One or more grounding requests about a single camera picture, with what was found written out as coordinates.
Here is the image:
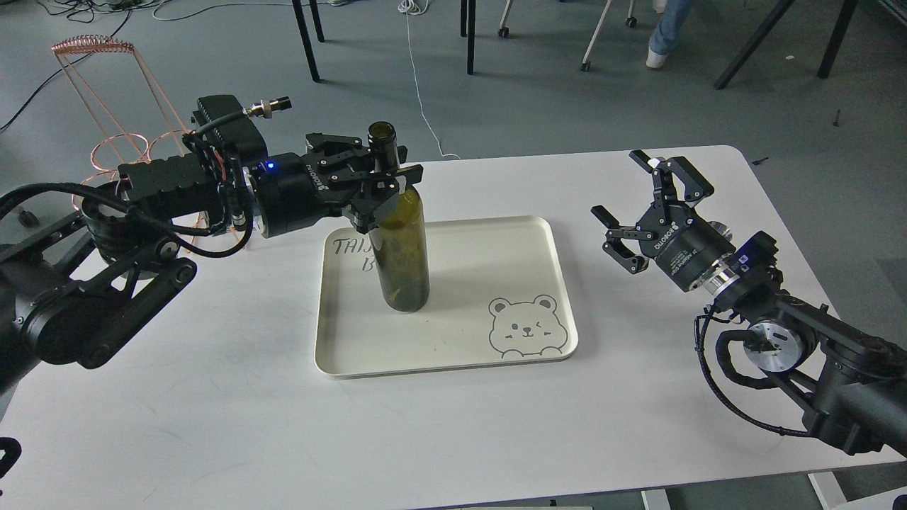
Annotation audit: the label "black table legs left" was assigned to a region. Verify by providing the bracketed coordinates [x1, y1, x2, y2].
[291, 0, 326, 84]

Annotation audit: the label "black table legs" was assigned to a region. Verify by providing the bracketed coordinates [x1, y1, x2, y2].
[460, 0, 478, 77]
[713, 0, 858, 90]
[291, 0, 326, 84]

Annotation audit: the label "cream bear serving tray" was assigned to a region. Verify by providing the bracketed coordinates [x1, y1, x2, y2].
[315, 215, 579, 378]

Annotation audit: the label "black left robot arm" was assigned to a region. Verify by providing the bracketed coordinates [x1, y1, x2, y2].
[1, 96, 424, 394]

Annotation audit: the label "white floor cable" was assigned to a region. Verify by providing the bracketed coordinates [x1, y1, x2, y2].
[397, 0, 461, 161]

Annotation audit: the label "black table legs centre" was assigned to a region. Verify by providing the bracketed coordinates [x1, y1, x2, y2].
[460, 0, 478, 77]

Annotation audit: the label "person leg in jeans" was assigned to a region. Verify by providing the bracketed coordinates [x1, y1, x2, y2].
[645, 0, 694, 70]

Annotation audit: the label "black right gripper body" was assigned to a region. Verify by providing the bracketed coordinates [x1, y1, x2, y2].
[638, 205, 734, 293]

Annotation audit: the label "black table legs right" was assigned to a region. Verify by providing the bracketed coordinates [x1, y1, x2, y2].
[713, 0, 858, 90]

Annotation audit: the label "silver steel jigger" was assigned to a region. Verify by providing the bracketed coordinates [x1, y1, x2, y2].
[709, 222, 734, 242]

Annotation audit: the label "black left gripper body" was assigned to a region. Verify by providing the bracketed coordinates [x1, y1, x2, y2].
[249, 152, 362, 238]

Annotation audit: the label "white rolling chair base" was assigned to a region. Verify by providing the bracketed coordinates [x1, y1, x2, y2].
[497, 1, 638, 72]

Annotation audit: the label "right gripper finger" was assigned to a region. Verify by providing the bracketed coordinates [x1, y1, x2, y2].
[592, 205, 655, 274]
[629, 149, 715, 222]

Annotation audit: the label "copper wire bottle rack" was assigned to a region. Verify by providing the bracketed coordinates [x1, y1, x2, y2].
[52, 35, 190, 194]

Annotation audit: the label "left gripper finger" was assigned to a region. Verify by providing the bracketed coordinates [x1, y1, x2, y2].
[305, 132, 408, 186]
[343, 164, 424, 234]

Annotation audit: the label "dark green wine bottle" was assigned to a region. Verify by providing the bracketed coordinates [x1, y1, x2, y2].
[367, 120, 429, 313]

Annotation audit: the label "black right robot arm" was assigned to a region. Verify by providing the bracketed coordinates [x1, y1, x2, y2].
[592, 149, 906, 455]

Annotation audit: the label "black floor cables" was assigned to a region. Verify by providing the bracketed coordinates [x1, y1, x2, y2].
[0, 0, 298, 132]

